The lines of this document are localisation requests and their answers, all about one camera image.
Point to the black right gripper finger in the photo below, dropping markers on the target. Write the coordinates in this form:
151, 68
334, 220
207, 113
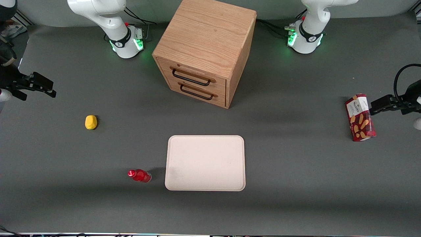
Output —
41, 82

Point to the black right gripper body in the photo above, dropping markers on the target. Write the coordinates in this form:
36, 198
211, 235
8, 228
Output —
10, 81

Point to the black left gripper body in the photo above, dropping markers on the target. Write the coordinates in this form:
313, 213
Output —
405, 102

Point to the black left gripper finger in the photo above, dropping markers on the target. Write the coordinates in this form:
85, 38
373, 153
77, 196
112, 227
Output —
381, 104

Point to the red coke bottle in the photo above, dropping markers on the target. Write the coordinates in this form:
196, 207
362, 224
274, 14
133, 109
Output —
139, 175

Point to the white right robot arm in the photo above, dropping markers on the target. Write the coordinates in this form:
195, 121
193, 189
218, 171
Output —
98, 13

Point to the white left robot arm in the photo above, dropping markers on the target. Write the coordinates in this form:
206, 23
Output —
312, 33

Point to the cream rectangular tray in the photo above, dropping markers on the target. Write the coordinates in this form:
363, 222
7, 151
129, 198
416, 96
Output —
205, 163

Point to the red tartan shortbread box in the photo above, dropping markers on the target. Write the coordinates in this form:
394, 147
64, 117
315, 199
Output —
360, 118

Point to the white sneaker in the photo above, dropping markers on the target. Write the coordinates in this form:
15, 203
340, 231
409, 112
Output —
13, 29

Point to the yellow lemon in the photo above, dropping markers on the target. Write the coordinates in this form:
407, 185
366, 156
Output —
91, 122

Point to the wooden drawer front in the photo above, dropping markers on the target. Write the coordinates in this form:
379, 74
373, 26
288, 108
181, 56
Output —
164, 67
220, 98

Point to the oak wooden drawer cabinet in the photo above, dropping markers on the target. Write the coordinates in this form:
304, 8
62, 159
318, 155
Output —
210, 36

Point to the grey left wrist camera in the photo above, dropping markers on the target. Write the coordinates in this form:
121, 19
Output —
418, 123

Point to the aluminium frame rail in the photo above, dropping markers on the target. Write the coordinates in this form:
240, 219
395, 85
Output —
23, 18
417, 12

